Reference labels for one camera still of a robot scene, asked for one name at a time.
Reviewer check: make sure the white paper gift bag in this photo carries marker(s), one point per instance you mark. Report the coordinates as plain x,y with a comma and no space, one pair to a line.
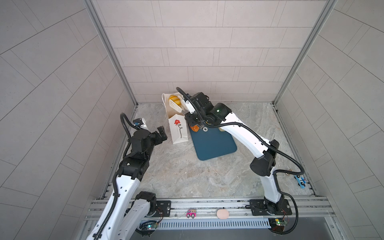
177,122

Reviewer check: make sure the red-brown triangular bread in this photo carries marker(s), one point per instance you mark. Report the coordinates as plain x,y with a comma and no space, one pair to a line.
195,128

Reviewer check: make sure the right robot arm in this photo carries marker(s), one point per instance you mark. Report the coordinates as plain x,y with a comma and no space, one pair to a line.
264,162

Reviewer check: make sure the teal tray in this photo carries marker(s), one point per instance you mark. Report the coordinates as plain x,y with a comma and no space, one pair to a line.
212,144

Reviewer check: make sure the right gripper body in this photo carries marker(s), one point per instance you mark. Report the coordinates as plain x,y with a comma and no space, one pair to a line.
197,116

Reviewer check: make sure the pink oval eraser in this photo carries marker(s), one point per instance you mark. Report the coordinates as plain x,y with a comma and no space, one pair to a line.
223,214

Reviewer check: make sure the right circuit board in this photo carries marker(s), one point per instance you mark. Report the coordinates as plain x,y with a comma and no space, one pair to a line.
278,225

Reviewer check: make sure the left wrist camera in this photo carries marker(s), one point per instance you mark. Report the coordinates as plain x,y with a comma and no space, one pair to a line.
140,123

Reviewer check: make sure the circuit board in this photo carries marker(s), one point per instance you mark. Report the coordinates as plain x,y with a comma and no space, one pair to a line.
149,226
278,225

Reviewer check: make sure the white slotted tongs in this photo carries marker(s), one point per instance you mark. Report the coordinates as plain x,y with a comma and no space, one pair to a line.
180,110

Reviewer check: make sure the blue toy car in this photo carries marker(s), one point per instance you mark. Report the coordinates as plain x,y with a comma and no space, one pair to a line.
301,181

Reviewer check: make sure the small striped bun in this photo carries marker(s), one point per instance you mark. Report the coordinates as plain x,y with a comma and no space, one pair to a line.
174,101

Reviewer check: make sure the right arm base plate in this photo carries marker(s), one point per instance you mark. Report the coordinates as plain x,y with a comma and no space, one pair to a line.
268,208

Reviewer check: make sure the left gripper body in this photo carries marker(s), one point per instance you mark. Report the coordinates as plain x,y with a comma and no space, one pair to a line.
151,141

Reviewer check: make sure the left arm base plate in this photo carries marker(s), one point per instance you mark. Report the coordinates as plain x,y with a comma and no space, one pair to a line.
163,209

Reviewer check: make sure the aluminium rail frame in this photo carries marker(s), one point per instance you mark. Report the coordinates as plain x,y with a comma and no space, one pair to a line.
240,213

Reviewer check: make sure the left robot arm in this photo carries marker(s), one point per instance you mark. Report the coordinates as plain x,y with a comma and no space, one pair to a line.
116,223

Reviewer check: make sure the left circuit board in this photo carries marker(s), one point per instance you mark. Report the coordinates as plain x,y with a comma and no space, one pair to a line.
149,226

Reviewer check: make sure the pink toy car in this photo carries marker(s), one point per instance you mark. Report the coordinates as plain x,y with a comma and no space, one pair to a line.
191,213

